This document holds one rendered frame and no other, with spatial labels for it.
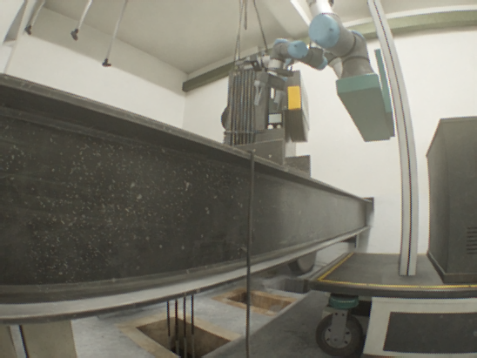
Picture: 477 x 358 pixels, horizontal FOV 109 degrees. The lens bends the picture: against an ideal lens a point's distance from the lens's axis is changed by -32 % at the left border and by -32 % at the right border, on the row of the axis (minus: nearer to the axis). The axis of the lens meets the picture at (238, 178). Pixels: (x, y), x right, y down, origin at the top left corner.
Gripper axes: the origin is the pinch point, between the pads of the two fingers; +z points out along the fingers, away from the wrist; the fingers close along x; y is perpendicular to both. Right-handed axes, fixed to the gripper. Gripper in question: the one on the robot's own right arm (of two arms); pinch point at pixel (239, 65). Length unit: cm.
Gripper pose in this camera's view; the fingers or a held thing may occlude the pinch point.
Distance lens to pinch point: 167.4
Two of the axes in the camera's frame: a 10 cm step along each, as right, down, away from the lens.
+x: 3.2, 1.7, 9.3
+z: -9.5, 0.4, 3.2
